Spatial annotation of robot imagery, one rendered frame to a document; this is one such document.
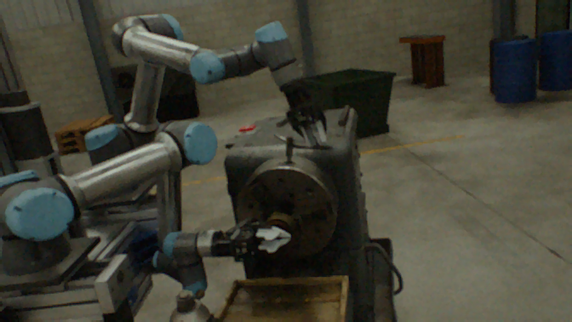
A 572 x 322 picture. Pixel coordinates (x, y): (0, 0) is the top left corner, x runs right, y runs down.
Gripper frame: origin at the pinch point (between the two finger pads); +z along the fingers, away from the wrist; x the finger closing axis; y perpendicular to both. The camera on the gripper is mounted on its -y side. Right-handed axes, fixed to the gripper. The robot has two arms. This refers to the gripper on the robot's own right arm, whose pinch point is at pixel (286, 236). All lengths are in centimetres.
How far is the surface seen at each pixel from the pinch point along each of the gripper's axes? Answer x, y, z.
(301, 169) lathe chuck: 13.8, -16.0, 3.6
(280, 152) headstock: 15.4, -32.3, -6.2
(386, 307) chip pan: -54, -44, 23
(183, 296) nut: 9.9, 42.6, -10.1
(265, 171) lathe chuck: 14.5, -14.9, -7.2
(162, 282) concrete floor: -108, -153, -141
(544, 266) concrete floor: -109, -161, 114
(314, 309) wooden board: -19.7, 5.9, 6.0
